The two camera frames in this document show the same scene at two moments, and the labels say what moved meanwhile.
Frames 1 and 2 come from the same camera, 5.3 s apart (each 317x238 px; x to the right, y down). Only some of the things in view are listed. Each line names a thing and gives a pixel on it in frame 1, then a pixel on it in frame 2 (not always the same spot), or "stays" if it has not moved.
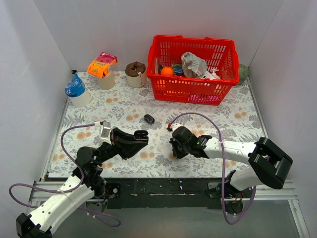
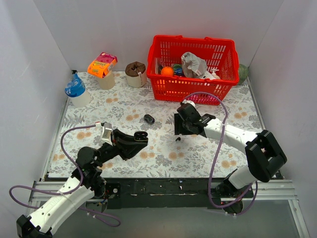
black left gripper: x=115 y=140 stays
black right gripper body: x=176 y=149 to x=184 y=125
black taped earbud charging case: x=149 y=118 stays
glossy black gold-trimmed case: x=140 y=135 stays
